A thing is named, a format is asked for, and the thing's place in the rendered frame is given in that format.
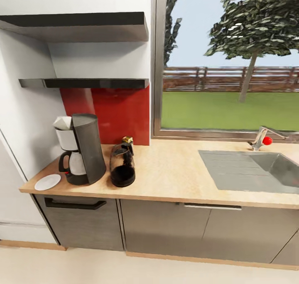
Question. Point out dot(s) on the coffee maker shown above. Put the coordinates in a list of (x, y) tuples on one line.
[(82, 145)]

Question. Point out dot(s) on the saucer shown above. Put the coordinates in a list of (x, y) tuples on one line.
[(48, 182)]

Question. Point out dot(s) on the paper coffee filter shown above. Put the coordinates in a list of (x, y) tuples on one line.
[(64, 123)]

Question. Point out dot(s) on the dishwasher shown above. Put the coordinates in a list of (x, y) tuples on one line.
[(83, 222)]

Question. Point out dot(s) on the bottle of coffee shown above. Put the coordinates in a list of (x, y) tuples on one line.
[(128, 139)]

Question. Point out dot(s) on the cabinet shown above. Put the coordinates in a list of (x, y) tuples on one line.
[(209, 231)]

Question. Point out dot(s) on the electric kettle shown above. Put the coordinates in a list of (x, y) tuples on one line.
[(122, 168)]

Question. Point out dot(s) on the drop in sink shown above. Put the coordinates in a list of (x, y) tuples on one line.
[(263, 172)]

